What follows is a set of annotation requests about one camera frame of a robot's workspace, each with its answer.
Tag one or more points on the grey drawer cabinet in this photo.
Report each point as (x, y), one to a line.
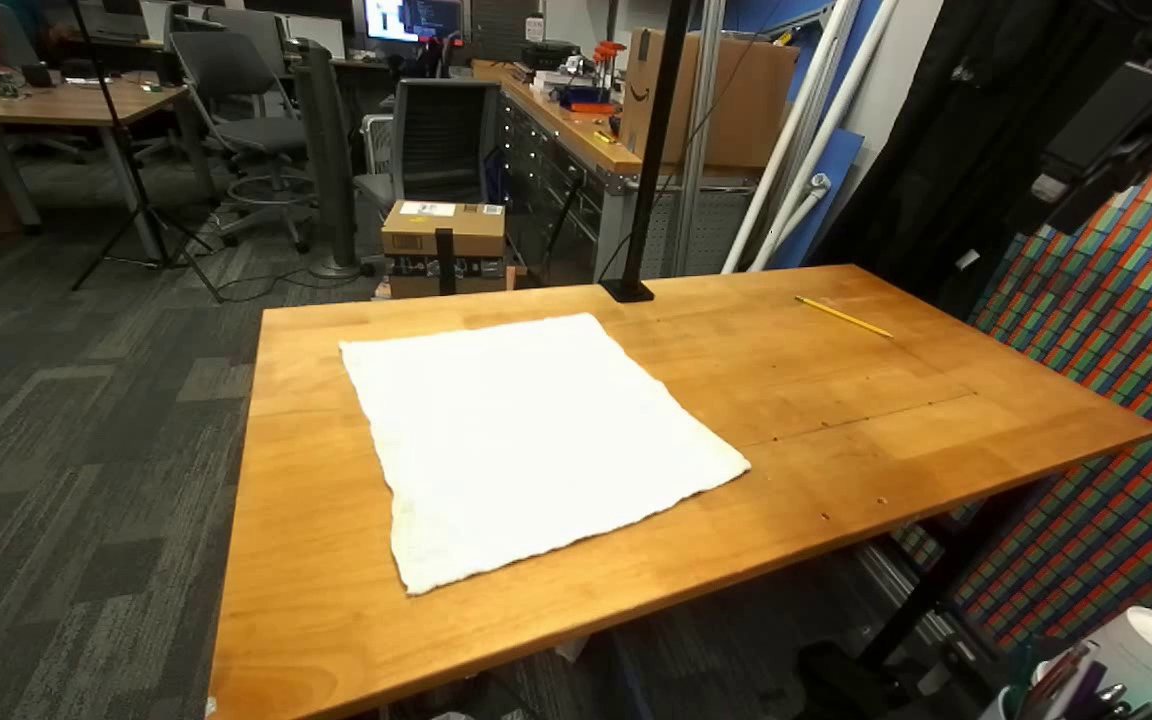
(567, 186)

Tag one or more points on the large cardboard box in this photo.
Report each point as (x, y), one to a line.
(740, 118)

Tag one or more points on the yellow pencil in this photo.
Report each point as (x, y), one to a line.
(837, 315)

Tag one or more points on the white leaning pipes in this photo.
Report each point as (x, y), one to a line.
(817, 106)

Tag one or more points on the colourful woven cloth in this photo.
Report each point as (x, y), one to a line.
(1081, 550)

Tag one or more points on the black vertical pole stand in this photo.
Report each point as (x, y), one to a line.
(631, 287)

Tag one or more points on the white towel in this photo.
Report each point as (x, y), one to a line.
(522, 437)

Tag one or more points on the grey office chair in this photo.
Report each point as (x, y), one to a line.
(255, 127)

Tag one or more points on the computer monitor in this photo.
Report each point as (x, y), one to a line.
(411, 19)

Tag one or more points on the black table leg frame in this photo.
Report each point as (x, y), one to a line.
(863, 685)

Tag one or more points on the wooden office desk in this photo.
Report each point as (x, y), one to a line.
(68, 109)

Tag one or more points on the black camera tripod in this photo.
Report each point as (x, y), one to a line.
(164, 243)

